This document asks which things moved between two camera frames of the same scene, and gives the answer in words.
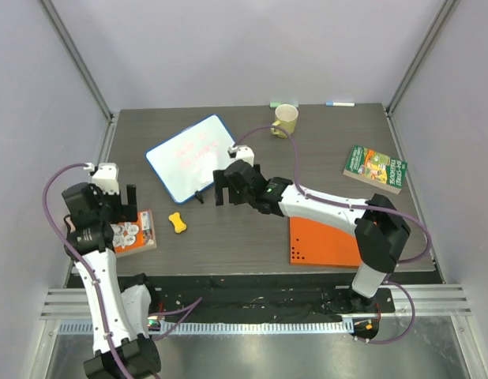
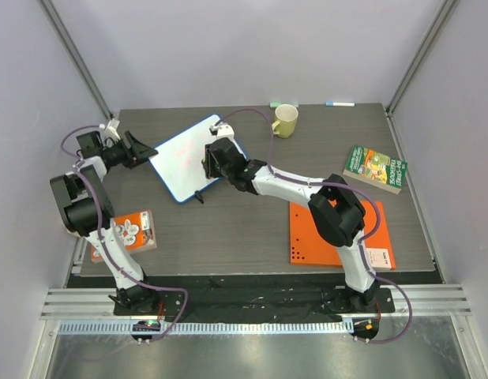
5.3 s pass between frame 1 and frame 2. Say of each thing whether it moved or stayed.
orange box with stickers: stayed
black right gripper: moved
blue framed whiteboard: stayed
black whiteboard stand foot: stayed
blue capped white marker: stayed
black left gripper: moved
